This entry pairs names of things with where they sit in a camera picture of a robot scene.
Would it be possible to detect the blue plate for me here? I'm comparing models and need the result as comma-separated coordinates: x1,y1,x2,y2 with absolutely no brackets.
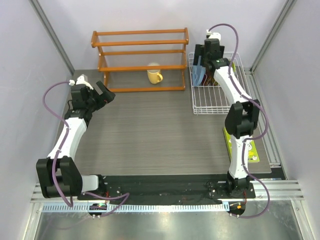
192,55,206,87

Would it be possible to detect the red floral plate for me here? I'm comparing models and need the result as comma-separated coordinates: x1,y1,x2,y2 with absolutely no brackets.
201,73,217,86

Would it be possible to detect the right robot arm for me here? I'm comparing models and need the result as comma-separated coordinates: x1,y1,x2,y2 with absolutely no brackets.
192,38,260,198

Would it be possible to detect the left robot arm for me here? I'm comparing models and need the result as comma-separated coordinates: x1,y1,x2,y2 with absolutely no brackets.
36,76,115,200

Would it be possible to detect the orange wooden shelf rack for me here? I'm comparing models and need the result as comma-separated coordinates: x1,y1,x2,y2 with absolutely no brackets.
91,27,189,93

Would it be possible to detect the green plate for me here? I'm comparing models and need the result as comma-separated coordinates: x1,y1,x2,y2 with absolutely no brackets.
231,62,236,73

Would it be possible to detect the yellow ceramic mug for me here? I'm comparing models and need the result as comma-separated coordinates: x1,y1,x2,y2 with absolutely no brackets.
147,69,164,85

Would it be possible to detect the green booklet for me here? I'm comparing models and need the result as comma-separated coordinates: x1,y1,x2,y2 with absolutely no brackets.
222,127,260,163

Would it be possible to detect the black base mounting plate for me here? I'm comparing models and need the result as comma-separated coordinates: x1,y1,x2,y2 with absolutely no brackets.
92,174,256,206

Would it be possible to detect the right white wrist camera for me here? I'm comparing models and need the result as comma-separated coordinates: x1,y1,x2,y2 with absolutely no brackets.
205,29,222,41

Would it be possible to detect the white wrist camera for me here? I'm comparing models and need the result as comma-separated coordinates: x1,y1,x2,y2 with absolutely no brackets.
205,29,222,41
68,74,94,90

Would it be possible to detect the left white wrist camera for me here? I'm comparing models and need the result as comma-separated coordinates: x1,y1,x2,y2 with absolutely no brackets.
68,74,94,90

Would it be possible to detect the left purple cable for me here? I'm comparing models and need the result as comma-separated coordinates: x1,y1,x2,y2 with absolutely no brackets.
42,81,130,217

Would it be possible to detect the white wire dish rack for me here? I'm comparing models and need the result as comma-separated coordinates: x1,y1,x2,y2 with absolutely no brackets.
187,52,251,115

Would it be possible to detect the white slotted cable duct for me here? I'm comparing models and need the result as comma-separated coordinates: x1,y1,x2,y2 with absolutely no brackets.
42,202,230,213

